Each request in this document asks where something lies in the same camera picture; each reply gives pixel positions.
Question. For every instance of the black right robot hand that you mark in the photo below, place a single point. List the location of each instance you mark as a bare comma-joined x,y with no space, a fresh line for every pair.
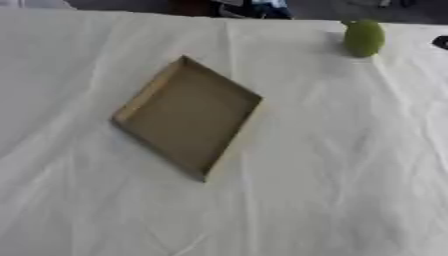
442,42

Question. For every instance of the tan cardboard box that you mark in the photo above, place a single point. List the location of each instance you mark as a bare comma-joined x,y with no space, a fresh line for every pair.
189,116

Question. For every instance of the green toy pear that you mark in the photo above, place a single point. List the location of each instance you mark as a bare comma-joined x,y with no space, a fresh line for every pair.
363,39

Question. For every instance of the person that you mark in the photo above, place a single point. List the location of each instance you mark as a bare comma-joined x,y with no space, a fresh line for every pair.
256,8

